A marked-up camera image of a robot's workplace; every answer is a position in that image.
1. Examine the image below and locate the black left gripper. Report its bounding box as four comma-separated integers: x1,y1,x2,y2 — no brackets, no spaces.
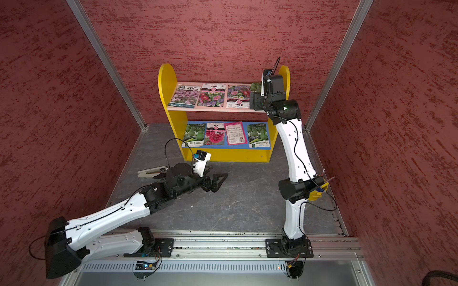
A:
173,164,228,199

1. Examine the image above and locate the green gourd seed bag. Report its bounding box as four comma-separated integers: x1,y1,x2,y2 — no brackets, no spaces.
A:
250,82,262,93

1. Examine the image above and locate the aster seed bag top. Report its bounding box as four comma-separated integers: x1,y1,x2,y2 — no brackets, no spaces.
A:
226,85,251,109

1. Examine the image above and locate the pink flower seed bag top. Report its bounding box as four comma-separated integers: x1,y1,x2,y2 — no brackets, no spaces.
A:
198,83,227,108

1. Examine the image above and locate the pink flower seed bag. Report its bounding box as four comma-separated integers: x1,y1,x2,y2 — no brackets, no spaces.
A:
198,83,227,108
204,122,226,146

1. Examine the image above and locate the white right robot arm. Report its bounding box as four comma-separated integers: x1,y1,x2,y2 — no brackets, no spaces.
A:
250,70,326,257

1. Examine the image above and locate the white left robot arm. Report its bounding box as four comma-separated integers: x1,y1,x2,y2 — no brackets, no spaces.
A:
44,163,228,279

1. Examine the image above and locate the pink flower seed bag lower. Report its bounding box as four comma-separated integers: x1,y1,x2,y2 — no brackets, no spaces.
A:
204,122,226,146

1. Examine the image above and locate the green seed bag lower left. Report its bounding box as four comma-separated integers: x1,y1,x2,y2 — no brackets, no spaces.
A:
182,123,206,148

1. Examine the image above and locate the green seed bag lower right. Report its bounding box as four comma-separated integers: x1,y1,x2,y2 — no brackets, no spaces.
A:
246,123,270,148

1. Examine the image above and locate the pink back-side seed bag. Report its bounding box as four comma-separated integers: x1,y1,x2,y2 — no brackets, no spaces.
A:
224,122,248,146

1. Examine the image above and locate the yellow shelf unit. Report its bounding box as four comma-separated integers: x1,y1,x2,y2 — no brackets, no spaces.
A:
158,63,279,163

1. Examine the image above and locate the purple flower seed bag top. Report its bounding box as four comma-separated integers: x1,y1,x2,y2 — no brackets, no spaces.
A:
168,85,201,108

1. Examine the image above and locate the white stapler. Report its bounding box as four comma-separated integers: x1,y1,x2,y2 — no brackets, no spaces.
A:
137,166,168,179

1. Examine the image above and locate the yellow pen cup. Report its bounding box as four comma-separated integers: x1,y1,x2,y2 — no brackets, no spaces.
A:
308,182,329,201

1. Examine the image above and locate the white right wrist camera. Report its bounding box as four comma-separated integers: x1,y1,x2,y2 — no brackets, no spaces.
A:
261,69,273,97

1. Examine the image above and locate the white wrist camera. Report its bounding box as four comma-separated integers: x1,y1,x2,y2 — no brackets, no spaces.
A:
192,150,211,177
261,69,273,97

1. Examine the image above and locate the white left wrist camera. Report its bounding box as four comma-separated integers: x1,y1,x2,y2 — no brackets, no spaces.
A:
192,150,211,177

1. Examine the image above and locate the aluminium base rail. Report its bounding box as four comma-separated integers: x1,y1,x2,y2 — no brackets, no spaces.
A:
60,231,374,286

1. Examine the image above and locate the aluminium corner post right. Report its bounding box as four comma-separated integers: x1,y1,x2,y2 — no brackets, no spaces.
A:
305,0,373,132

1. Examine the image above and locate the aluminium corner post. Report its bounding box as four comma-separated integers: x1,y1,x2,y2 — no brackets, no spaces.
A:
66,0,147,132
305,0,373,132

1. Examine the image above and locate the aluminium corner post left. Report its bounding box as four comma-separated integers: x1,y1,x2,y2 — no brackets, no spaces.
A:
66,0,147,132

